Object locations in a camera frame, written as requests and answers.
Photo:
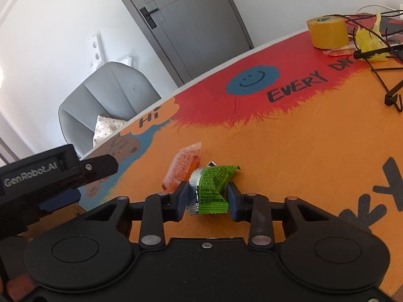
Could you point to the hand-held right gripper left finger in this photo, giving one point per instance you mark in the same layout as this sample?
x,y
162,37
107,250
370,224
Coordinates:
x,y
182,202

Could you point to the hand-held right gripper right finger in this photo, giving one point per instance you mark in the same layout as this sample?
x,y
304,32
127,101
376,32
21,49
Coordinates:
x,y
233,202

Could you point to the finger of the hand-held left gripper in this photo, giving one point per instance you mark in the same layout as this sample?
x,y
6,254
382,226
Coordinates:
x,y
59,204
99,166

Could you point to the bright green snack packet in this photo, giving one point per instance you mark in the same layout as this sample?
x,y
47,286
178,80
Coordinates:
x,y
211,188

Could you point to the person's left hand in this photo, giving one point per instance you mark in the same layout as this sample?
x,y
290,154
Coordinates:
x,y
17,288

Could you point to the pink snack packet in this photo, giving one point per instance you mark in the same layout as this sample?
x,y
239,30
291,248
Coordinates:
x,y
181,166

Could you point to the white spotted pillow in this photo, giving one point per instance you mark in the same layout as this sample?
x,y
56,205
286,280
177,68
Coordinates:
x,y
108,129

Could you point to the grey armchair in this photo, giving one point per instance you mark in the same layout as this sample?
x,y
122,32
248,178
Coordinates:
x,y
104,88

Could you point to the grey door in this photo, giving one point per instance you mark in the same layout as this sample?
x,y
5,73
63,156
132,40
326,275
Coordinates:
x,y
189,22

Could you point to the flat orange packet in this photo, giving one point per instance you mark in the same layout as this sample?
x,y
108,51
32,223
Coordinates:
x,y
340,52

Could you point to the yellow tape roll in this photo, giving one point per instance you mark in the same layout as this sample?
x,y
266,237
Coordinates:
x,y
329,33

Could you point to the yellow crumpled wrapper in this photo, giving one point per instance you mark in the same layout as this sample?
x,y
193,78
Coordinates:
x,y
366,42

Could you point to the grey doorway frame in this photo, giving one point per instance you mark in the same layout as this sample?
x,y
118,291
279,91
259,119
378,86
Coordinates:
x,y
8,152

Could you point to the white wall bracket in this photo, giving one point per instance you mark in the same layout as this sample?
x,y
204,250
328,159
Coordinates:
x,y
95,50

